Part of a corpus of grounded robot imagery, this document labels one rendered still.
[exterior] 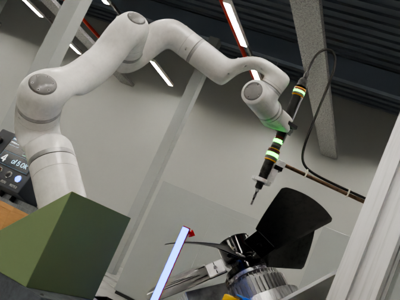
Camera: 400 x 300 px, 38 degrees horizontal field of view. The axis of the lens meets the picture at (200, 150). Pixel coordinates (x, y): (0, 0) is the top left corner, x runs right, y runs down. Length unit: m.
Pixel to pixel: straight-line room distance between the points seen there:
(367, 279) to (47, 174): 1.04
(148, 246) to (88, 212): 8.21
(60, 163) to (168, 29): 0.63
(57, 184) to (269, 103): 0.73
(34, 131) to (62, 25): 6.61
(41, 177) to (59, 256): 0.23
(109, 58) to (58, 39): 6.41
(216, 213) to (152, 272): 1.37
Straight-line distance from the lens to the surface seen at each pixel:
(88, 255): 1.42
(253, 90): 1.82
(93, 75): 1.70
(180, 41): 1.89
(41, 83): 1.55
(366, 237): 0.56
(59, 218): 1.29
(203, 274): 2.10
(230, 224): 9.25
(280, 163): 2.06
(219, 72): 1.86
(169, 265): 1.72
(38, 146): 1.52
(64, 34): 8.15
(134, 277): 9.58
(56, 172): 1.47
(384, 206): 0.58
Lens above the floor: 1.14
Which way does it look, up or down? 9 degrees up
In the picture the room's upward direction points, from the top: 24 degrees clockwise
